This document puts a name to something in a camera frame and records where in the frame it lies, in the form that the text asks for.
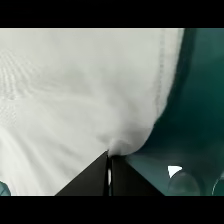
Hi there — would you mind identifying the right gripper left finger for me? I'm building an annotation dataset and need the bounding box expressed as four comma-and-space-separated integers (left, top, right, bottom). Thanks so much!
55, 150, 110, 197

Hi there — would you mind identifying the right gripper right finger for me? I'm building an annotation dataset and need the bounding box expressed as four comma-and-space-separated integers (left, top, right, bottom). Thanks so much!
110, 155, 165, 197

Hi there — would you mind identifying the white garment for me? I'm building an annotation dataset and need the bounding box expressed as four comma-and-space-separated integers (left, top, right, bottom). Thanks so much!
0, 27, 186, 197

